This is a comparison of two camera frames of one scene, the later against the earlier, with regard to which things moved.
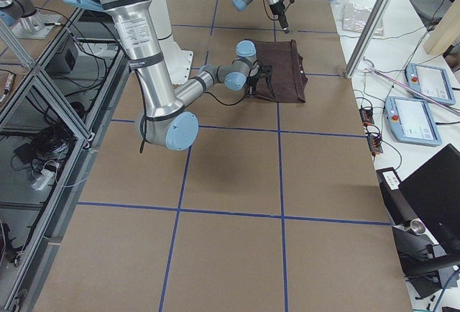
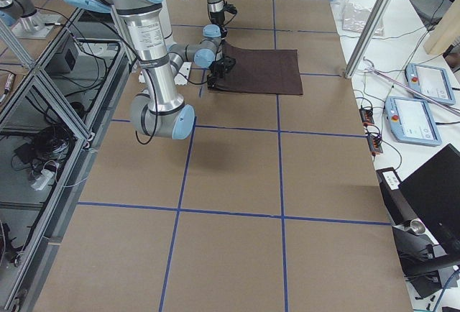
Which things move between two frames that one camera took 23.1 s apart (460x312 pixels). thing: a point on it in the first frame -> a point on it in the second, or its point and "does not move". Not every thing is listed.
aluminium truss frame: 54,112 does not move
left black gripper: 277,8 -> 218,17
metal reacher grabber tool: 373,69 does not move
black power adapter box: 397,205 does not move
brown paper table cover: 277,206 does not move
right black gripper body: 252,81 -> 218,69
